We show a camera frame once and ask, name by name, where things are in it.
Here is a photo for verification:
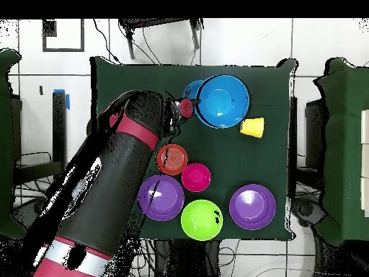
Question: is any small blue plastic bowl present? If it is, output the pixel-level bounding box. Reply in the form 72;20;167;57
182;79;203;100

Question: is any large blue plastic bowl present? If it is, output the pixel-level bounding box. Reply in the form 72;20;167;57
195;74;251;129

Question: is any orange plastic bowl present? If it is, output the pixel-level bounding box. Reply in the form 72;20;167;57
156;144;189;176

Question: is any yellow plastic cup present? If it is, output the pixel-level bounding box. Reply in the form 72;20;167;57
239;117;265;139

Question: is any pink plastic bowl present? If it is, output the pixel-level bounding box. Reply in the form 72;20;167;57
181;162;212;193

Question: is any purple plastic bowl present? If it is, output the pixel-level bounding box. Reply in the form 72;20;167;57
138;174;185;222
228;183;277;231

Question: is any dark green table cloth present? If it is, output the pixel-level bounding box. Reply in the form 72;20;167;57
90;56;298;240

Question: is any green plastic bowl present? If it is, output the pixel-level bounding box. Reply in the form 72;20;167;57
180;199;223;242

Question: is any blue tape piece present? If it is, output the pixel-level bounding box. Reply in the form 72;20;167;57
53;89;71;110

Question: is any black cabinet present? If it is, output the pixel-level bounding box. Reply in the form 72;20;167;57
305;99;328;170

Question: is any green covered side table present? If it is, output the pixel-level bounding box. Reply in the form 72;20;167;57
0;48;27;240
314;57;369;246

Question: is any grey office chair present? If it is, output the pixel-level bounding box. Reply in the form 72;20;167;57
12;197;44;229
291;197;326;229

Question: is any black floor cable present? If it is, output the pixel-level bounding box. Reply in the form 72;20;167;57
92;18;123;65

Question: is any black bench frame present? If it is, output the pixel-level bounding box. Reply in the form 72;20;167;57
12;90;68;185

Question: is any bundle of floor cables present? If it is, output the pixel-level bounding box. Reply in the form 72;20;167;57
129;239;156;277

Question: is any black square frame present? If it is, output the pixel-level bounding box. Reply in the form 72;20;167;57
42;18;85;53

